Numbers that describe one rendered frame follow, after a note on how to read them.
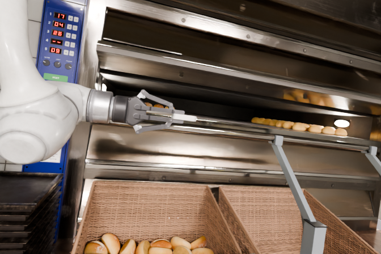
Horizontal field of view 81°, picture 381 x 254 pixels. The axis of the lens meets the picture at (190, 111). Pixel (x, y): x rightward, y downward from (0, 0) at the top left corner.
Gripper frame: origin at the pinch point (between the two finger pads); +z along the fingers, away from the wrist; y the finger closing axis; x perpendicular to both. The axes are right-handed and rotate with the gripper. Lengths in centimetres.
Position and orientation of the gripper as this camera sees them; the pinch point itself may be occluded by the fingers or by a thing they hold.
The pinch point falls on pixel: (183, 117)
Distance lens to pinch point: 66.5
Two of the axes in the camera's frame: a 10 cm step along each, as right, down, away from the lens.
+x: 2.6, 0.4, -9.6
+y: -1.4, 9.9, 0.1
